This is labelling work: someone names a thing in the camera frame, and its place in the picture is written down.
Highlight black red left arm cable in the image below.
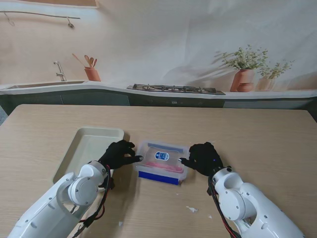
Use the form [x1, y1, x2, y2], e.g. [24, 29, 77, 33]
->
[71, 165, 112, 236]

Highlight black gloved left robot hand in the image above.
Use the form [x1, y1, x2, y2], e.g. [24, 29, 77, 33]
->
[98, 139, 144, 171]

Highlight black red right arm cable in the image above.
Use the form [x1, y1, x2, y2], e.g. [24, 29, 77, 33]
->
[207, 176, 241, 238]

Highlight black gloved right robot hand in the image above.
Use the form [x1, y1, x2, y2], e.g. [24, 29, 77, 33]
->
[178, 142, 225, 177]

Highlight clear lid with blue label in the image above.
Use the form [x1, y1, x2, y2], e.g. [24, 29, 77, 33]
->
[135, 139, 191, 172]

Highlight black red arm cable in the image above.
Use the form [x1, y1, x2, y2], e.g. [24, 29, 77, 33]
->
[71, 165, 112, 236]
[207, 176, 241, 238]

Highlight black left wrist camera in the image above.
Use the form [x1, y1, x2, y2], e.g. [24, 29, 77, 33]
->
[99, 176, 116, 190]

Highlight cream rectangular tray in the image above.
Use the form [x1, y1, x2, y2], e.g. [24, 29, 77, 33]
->
[52, 127, 124, 184]

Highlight clear container with blue clips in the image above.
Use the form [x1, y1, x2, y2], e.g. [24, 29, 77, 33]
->
[135, 139, 191, 186]

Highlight printed kitchen backdrop banner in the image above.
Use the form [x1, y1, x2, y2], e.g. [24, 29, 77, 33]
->
[0, 0, 317, 117]

